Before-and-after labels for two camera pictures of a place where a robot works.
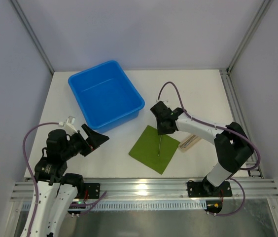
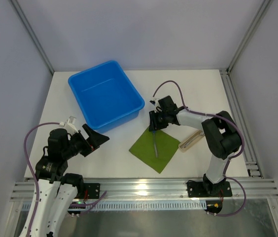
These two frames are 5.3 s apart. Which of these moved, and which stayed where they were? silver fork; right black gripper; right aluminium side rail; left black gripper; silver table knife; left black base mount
Moved: right black gripper; silver fork
Stayed: right aluminium side rail; left black base mount; left black gripper; silver table knife
